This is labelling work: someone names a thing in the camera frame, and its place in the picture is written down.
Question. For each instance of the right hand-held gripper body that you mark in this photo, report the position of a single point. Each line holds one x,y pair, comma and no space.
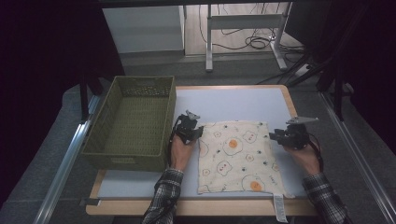
297,135

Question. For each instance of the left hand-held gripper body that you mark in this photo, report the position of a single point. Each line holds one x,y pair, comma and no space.
186,127

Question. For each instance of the cream egg-print cloth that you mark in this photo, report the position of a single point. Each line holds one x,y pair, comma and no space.
236,161

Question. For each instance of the green woven plastic basket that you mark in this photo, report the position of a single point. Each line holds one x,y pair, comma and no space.
137,158

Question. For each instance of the person's right hand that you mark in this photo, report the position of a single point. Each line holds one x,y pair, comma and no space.
306,158

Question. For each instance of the person's left hand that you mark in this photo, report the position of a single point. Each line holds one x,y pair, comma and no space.
180,154

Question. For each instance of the black tripod legs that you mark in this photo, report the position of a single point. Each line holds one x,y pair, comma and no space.
337,93

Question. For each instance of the white power strip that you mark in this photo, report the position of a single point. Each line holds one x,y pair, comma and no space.
301,70

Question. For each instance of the black stand legs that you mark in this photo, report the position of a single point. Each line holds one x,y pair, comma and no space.
84,99

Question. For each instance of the dark curtain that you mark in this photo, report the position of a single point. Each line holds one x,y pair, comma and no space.
367,56
40,62

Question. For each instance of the white cabinet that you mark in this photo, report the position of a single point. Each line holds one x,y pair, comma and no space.
143,28

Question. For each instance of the black table edge clip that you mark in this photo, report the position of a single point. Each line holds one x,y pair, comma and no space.
89,202

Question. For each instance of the aluminium rail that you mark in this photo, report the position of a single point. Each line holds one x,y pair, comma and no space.
358,158
65,165

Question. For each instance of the white metal desk frame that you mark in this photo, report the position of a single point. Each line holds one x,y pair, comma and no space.
243,21

